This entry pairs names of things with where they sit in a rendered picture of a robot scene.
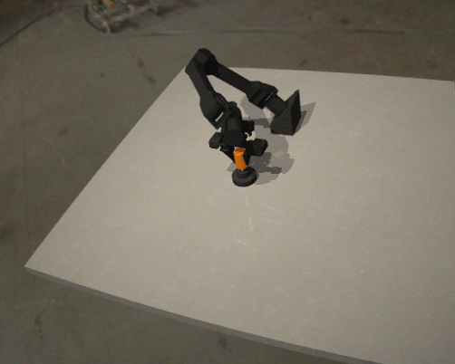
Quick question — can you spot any orange knob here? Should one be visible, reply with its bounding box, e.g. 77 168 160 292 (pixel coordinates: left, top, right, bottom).
233 148 248 169

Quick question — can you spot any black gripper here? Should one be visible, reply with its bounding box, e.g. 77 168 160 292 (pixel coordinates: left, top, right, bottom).
208 123 268 165

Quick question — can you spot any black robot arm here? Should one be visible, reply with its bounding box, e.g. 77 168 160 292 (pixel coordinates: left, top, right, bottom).
185 48 289 146

